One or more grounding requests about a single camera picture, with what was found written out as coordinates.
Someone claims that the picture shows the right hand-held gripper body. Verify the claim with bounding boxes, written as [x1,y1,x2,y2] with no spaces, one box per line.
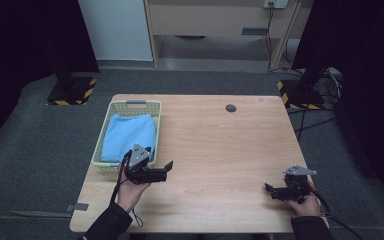
[271,164,318,205]

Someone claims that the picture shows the light wooden desk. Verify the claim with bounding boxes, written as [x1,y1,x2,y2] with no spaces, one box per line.
[143,0,314,72]

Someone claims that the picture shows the white cabinet panel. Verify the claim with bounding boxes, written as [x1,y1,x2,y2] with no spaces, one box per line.
[77,0,154,62]

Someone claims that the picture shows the pale green plastic basket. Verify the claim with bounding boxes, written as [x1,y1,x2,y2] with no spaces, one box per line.
[90,99,163,174]

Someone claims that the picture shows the grey tape strip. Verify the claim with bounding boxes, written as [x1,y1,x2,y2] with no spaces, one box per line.
[64,202,90,213]

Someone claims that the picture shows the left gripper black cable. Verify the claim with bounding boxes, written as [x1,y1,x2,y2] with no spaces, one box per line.
[109,151,145,229]

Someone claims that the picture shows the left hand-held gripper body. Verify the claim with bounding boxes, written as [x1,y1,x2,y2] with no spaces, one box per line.
[122,143,168,185]

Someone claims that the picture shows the black power strip cable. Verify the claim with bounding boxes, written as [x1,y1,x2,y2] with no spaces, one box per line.
[265,2,277,72]

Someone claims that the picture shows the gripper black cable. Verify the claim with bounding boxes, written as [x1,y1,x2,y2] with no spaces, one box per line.
[307,185,366,240]
[109,151,145,229]

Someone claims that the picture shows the blue cloth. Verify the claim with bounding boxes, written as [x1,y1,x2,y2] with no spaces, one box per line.
[100,113,158,164]

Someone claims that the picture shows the black stand with striped base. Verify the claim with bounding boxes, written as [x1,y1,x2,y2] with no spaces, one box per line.
[276,65,326,111]
[46,59,99,107]

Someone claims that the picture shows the dark curtain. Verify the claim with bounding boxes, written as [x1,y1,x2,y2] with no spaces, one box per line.
[0,0,100,158]
[291,0,384,212]

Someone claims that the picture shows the white power strip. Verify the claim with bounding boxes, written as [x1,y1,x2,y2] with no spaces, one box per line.
[262,0,290,10]

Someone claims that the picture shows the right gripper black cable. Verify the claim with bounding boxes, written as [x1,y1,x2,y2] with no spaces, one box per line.
[307,185,366,240]

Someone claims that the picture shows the black floor cables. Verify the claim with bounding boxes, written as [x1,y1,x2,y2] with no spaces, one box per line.
[269,66,345,142]

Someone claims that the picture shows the person's right hand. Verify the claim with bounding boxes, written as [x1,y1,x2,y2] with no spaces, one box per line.
[287,190,322,218]

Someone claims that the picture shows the person's left hand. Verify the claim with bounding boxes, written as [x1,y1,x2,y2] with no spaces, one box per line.
[115,166,152,214]

